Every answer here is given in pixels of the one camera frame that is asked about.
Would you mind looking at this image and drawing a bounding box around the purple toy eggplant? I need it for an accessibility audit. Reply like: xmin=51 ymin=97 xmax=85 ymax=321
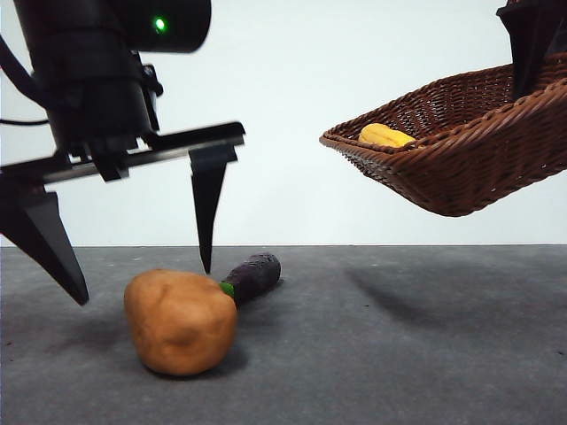
xmin=217 ymin=251 xmax=283 ymax=311

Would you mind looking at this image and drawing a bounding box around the brown woven wicker basket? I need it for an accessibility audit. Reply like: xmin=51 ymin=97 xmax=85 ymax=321
xmin=318 ymin=51 xmax=567 ymax=218

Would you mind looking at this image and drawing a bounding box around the brown toy potato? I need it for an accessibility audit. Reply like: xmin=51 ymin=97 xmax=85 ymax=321
xmin=123 ymin=268 xmax=238 ymax=377

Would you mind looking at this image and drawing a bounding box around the yellow toy corn cob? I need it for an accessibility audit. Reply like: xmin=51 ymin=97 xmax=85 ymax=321
xmin=357 ymin=122 xmax=417 ymax=148

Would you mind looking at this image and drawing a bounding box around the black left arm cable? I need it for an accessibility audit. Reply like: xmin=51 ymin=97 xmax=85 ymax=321
xmin=0 ymin=34 xmax=50 ymax=128

